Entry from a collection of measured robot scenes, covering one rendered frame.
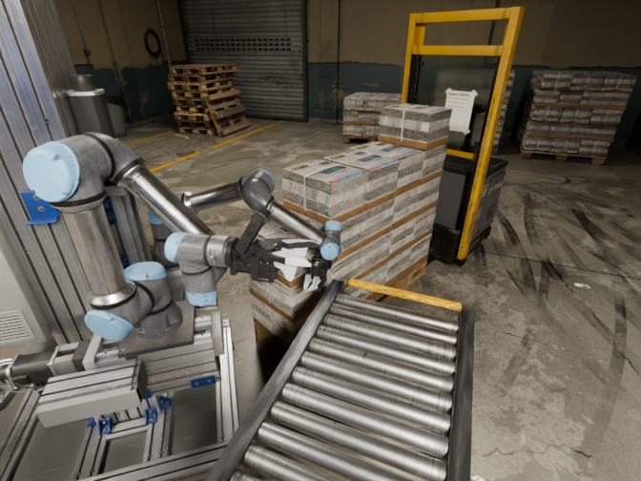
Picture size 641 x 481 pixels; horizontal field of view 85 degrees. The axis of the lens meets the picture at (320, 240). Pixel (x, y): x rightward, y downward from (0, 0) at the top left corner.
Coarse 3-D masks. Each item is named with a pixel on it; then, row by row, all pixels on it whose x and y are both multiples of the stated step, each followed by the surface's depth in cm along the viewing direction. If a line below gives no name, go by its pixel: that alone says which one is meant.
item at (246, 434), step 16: (336, 288) 140; (320, 304) 131; (320, 320) 124; (304, 336) 117; (288, 352) 111; (288, 368) 105; (272, 384) 101; (256, 400) 96; (272, 400) 96; (256, 416) 92; (240, 432) 88; (256, 432) 88; (240, 448) 85; (224, 464) 81; (240, 464) 83; (208, 480) 78; (224, 480) 78
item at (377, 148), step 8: (368, 144) 237; (376, 144) 237; (384, 144) 237; (368, 152) 220; (376, 152) 220; (384, 152) 220; (392, 152) 220; (400, 152) 220; (408, 152) 220; (416, 152) 220
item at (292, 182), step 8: (312, 160) 205; (320, 160) 206; (288, 168) 192; (296, 168) 192; (304, 168) 192; (312, 168) 193; (320, 168) 193; (288, 176) 190; (296, 176) 186; (288, 184) 193; (296, 184) 189; (288, 192) 195; (296, 192) 191; (288, 200) 198; (296, 200) 193
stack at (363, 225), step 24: (408, 192) 227; (360, 216) 195; (384, 216) 216; (360, 240) 203; (384, 240) 224; (408, 240) 249; (336, 264) 194; (360, 264) 212; (384, 264) 236; (264, 288) 192; (288, 288) 174; (360, 288) 224; (264, 312) 203; (288, 312) 183; (264, 336) 226; (288, 336) 192
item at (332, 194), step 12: (348, 168) 193; (312, 180) 179; (324, 180) 174; (336, 180) 174; (348, 180) 177; (360, 180) 184; (312, 192) 181; (324, 192) 175; (336, 192) 173; (348, 192) 182; (360, 192) 189; (312, 204) 184; (324, 204) 177; (336, 204) 178; (348, 204) 185; (360, 204) 192; (324, 216) 181; (336, 216) 181
